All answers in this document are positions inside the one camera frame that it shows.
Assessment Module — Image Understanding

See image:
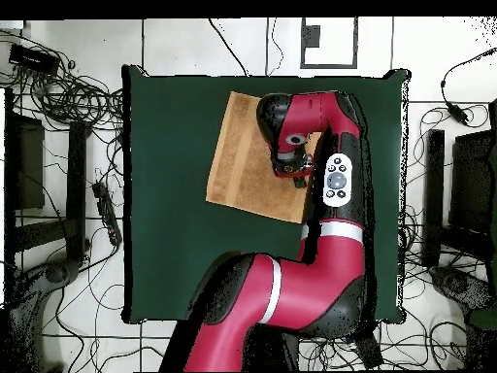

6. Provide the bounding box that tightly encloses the tan terry towel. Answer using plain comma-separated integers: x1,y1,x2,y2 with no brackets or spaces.
205,90,323,224

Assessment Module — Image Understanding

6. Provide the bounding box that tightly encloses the tangled black cable bundle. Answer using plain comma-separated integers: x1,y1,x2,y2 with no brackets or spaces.
399,104,494,370
0,30,125,133

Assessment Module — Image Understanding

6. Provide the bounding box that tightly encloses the black power strip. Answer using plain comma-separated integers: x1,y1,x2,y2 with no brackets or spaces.
91,181,123,247
354,332,384,370

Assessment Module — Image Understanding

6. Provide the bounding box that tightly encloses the black flat panel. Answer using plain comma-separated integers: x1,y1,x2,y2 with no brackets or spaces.
449,129,497,234
4,110,46,211

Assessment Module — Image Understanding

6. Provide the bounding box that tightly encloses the black power adapter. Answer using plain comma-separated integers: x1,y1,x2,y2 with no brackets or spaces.
445,101,472,126

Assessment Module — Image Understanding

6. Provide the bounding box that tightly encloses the grey rectangular frame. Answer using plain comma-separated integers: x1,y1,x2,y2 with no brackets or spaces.
299,17,359,70

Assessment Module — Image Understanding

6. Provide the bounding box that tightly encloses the dark green table cloth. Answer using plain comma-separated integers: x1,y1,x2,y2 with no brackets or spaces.
121,64,409,325

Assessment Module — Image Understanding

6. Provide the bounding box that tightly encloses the black electronics box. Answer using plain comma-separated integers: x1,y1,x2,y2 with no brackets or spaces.
8,43,61,76

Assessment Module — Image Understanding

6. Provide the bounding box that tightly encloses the black upright bar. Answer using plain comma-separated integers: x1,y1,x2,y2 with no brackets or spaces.
422,129,447,269
64,120,92,262

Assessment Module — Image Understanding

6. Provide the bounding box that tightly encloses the grey stand base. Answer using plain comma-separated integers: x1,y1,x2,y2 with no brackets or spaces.
7,257,83,372
428,265,497,312

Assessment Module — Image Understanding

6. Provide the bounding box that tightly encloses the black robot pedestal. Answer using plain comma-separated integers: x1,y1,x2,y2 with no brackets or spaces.
242,323,302,372

